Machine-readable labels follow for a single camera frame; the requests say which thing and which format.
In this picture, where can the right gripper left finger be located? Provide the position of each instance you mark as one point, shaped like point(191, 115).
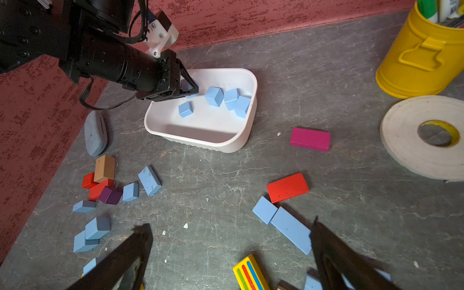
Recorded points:
point(124, 268)

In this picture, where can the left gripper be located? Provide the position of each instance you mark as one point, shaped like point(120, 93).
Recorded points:
point(174, 81)

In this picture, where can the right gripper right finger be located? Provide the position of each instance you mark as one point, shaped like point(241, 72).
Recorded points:
point(336, 260)

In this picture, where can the small blue cube block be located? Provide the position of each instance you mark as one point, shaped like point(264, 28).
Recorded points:
point(185, 109)

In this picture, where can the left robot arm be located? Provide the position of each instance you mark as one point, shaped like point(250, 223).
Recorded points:
point(119, 41)

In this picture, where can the long blue block right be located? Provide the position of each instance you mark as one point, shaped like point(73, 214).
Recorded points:
point(293, 229)

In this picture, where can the long blue block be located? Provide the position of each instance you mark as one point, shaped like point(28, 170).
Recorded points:
point(293, 229)
point(149, 181)

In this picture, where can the white plastic tray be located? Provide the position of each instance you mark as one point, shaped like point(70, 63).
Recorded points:
point(209, 127)

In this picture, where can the purple cube block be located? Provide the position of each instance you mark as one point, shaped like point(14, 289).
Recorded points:
point(110, 196)

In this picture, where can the red block right cluster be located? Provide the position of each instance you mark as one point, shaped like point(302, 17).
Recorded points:
point(286, 188)

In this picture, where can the long red block left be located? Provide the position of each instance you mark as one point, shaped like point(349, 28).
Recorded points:
point(95, 192)

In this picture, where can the striped yellow block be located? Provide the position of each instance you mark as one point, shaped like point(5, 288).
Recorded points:
point(249, 275)

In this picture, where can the small red block left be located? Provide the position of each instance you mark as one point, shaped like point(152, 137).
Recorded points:
point(88, 181)

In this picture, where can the long blue block left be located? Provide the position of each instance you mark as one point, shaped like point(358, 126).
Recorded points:
point(149, 181)

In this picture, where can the tan wooden block left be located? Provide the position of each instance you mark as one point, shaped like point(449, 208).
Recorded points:
point(104, 169)

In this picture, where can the magenta flat block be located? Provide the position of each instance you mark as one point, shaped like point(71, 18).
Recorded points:
point(310, 139)

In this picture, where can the white tape roll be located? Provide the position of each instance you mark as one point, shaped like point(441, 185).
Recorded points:
point(403, 136)

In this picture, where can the yellow pen holder can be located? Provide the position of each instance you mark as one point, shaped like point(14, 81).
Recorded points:
point(424, 59)

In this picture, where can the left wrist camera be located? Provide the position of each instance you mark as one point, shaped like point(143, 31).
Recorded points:
point(161, 33)

